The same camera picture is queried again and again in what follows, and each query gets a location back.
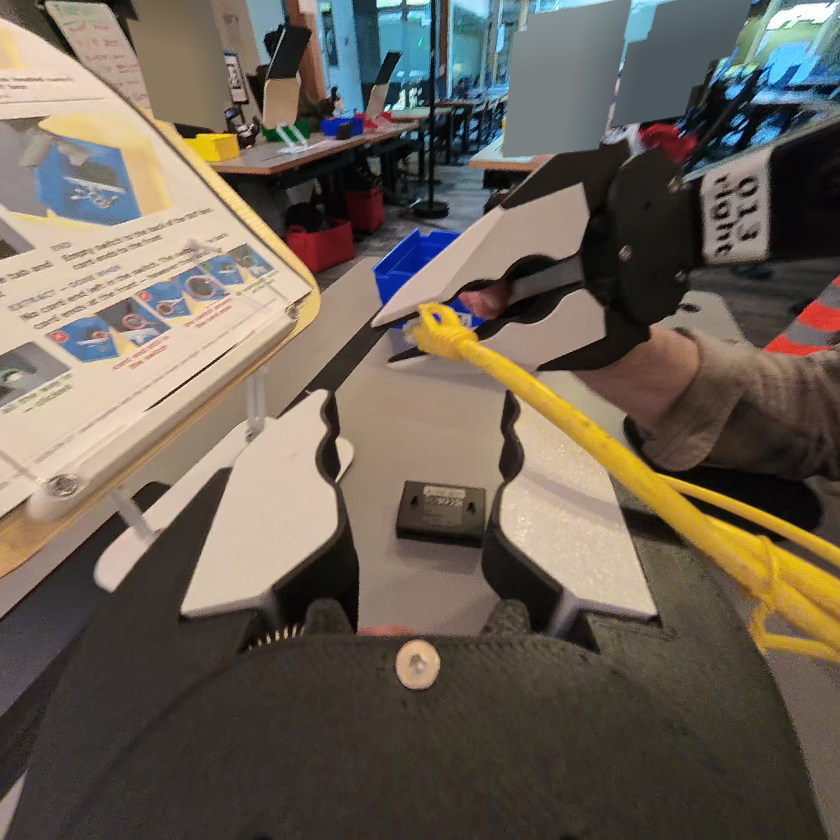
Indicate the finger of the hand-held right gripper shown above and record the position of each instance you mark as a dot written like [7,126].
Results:
[558,328]
[512,236]

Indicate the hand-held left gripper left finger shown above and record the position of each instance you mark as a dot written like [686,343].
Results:
[269,525]

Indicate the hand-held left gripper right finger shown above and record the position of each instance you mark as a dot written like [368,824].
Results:
[571,531]

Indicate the blue plastic bin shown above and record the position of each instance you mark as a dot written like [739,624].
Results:
[407,262]

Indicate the black network switch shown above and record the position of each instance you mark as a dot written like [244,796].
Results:
[439,518]

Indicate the person's right hand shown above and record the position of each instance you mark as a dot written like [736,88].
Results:
[489,300]

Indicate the black floor pole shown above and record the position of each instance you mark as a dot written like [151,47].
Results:
[431,208]

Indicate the red office chair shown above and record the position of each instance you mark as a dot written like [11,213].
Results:
[666,141]

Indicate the white mounting plate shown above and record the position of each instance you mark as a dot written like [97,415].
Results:
[170,499]

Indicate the red bag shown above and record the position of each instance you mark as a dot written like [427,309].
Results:
[321,249]
[364,210]

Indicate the wooden instruction board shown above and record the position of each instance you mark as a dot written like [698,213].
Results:
[275,361]

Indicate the small blue bin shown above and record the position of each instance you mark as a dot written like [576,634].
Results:
[338,126]

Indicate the black oval mesh pad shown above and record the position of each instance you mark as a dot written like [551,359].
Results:
[787,499]

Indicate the wooden work table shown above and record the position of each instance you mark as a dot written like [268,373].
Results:
[295,157]

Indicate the small green bin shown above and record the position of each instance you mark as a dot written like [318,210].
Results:
[272,131]

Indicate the laminated instruction sheet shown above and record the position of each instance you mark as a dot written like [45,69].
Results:
[131,262]

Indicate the small yellow bin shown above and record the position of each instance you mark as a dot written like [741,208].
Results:
[210,148]

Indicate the white flip chart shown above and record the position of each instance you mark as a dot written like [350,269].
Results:
[98,52]

